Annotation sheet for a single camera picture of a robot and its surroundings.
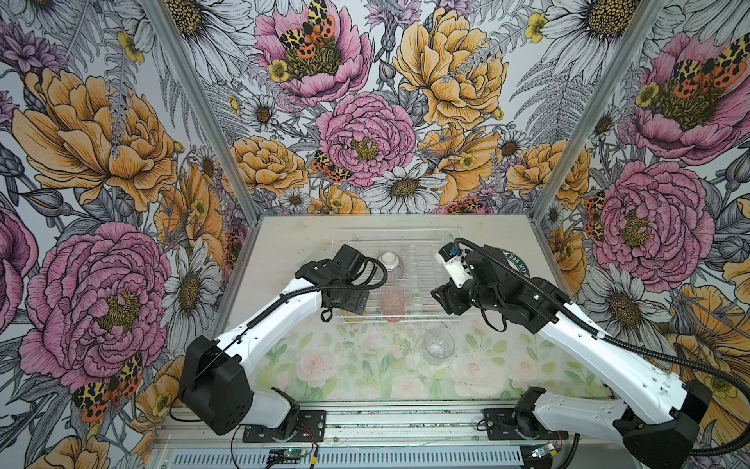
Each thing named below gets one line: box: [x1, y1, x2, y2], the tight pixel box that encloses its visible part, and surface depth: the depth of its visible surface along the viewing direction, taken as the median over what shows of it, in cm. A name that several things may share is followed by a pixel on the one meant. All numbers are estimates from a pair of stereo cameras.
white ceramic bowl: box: [377, 251, 400, 270], surface depth 101 cm
